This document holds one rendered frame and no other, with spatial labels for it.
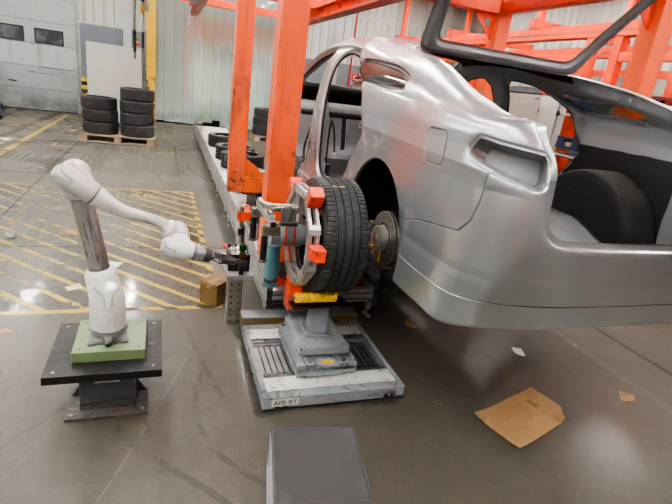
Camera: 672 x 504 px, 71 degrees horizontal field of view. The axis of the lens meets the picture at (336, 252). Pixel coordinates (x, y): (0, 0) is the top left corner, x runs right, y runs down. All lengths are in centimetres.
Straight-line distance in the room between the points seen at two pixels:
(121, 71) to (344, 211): 1135
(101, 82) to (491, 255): 1226
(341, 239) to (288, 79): 104
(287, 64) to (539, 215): 169
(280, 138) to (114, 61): 1070
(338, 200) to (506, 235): 93
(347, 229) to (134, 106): 866
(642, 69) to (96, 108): 921
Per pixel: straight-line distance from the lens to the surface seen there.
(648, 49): 444
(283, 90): 294
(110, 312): 250
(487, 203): 191
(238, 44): 484
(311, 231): 241
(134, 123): 1079
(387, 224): 279
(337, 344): 287
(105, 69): 1348
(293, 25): 295
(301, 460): 193
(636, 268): 232
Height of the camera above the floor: 166
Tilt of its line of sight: 19 degrees down
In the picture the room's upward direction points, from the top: 8 degrees clockwise
